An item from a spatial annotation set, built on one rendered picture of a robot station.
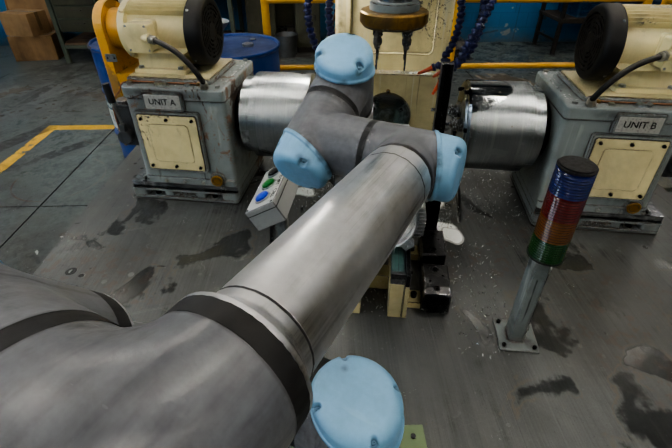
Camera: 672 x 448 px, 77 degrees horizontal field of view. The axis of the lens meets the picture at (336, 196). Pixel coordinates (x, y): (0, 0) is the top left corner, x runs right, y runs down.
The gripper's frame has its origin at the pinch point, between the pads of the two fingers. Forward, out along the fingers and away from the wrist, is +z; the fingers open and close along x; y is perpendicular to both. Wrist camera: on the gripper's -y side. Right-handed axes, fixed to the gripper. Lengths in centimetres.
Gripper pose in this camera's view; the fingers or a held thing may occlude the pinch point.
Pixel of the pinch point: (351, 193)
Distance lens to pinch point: 82.6
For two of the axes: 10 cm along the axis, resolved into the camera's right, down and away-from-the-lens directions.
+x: -9.9, -0.7, 1.0
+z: 0.6, 4.4, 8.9
